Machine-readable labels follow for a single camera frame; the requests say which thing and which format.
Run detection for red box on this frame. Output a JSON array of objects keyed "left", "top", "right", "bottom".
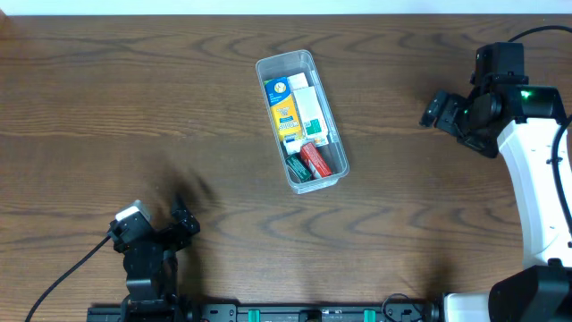
[{"left": 299, "top": 142, "right": 333, "bottom": 179}]

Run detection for yellow blue box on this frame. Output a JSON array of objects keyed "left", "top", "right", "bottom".
[{"left": 264, "top": 77, "right": 303, "bottom": 143}]

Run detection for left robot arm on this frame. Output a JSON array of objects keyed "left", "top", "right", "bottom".
[{"left": 107, "top": 195, "right": 200, "bottom": 321}]

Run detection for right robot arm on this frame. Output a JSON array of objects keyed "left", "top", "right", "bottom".
[{"left": 420, "top": 76, "right": 571, "bottom": 321}]

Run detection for clear plastic container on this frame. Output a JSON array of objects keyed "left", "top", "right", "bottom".
[{"left": 256, "top": 50, "right": 349, "bottom": 194}]

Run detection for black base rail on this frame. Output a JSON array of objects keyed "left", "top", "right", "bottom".
[{"left": 86, "top": 299, "right": 442, "bottom": 322}]

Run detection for blue white box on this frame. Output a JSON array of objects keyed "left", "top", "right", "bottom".
[{"left": 283, "top": 72, "right": 329, "bottom": 155}]

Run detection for dark green box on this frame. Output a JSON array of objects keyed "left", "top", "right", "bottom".
[{"left": 285, "top": 154, "right": 313, "bottom": 183}]

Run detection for white green box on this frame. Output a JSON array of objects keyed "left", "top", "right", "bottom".
[{"left": 293, "top": 87, "right": 328, "bottom": 139}]

